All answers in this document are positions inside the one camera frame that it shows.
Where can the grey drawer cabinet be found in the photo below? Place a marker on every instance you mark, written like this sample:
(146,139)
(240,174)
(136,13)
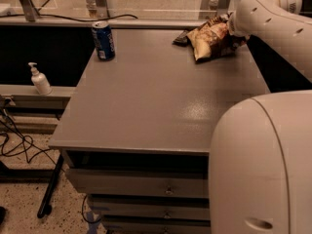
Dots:
(153,108)

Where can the brown sea salt chip bag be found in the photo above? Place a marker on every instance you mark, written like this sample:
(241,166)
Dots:
(212,40)

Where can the white pump dispenser bottle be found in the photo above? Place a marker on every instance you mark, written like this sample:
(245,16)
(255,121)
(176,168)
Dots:
(39,80)

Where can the grey drawer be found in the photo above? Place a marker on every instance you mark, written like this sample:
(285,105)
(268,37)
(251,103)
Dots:
(153,225)
(132,183)
(158,207)

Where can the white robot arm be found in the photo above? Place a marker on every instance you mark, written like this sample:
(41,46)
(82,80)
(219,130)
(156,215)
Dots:
(260,164)

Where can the bottom grey drawer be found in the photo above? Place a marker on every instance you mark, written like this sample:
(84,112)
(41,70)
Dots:
(153,225)

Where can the black table leg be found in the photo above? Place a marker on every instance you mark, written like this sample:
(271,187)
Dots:
(45,207)

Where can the middle grey drawer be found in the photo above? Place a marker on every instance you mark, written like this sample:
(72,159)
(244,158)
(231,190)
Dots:
(158,207)

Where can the top grey drawer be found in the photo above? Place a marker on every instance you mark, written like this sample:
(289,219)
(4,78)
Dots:
(132,183)

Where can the blue pepsi can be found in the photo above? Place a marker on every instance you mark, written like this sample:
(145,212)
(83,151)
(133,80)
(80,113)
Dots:
(103,39)

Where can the metal window frame rail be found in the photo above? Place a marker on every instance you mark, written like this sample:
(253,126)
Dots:
(119,13)

